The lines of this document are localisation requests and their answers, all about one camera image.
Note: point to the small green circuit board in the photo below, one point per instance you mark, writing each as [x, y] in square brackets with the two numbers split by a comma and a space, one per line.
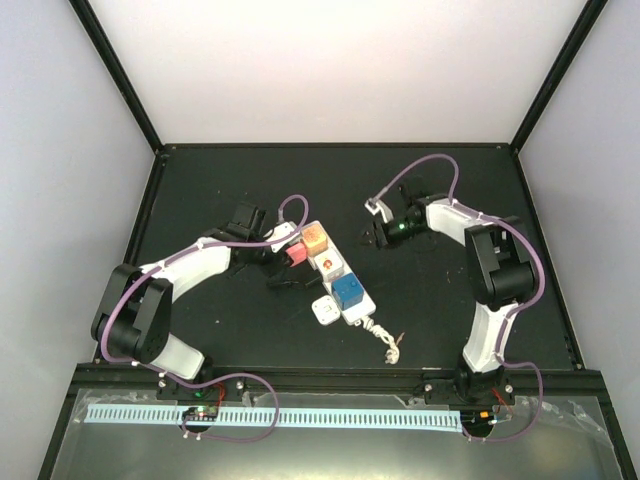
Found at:
[200, 413]

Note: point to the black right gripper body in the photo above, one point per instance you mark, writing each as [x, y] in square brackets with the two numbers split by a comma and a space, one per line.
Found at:
[390, 237]

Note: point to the light blue slotted cable duct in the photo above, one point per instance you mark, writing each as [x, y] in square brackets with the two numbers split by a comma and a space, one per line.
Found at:
[264, 417]

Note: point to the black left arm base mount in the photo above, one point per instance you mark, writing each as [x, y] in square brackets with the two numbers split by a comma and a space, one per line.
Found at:
[213, 394]

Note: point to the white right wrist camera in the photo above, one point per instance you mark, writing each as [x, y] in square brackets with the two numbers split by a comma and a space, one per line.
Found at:
[379, 209]

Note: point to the blue cube socket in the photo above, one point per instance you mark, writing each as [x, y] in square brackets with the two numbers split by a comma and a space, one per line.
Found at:
[347, 291]

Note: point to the white tiger cube socket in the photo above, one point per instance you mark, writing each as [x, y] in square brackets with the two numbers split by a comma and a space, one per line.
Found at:
[330, 265]

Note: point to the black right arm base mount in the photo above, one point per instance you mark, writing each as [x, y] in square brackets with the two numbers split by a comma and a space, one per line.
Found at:
[463, 389]

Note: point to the beige dragon cube socket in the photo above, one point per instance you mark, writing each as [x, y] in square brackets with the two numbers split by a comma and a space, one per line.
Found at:
[314, 239]

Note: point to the white power strip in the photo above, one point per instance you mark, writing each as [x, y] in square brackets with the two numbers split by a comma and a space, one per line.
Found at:
[359, 314]

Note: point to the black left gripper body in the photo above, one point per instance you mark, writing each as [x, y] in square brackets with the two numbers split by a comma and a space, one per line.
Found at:
[263, 265]

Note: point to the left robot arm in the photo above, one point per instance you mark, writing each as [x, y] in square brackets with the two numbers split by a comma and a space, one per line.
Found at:
[133, 321]

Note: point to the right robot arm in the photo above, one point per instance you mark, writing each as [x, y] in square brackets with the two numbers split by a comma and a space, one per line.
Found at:
[504, 271]

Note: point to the white flat plug adapter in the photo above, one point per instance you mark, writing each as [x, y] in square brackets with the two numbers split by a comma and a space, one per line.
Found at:
[326, 310]

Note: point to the pink plug adapter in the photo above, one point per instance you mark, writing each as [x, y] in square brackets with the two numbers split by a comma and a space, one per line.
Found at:
[296, 253]

